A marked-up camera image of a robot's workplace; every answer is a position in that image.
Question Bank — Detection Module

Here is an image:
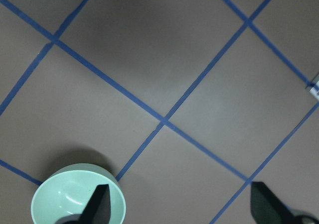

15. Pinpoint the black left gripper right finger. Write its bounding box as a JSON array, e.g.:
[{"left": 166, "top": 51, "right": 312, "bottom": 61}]
[{"left": 250, "top": 182, "right": 319, "bottom": 224}]

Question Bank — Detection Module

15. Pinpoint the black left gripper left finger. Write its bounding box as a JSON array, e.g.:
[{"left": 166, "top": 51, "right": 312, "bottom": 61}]
[{"left": 57, "top": 184, "right": 110, "bottom": 224}]

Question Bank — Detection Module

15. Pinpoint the green bowl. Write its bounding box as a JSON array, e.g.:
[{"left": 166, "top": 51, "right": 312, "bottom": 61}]
[{"left": 30, "top": 163, "right": 126, "bottom": 224}]

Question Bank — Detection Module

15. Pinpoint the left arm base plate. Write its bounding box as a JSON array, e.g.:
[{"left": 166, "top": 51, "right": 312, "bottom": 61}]
[{"left": 306, "top": 74, "right": 319, "bottom": 101}]

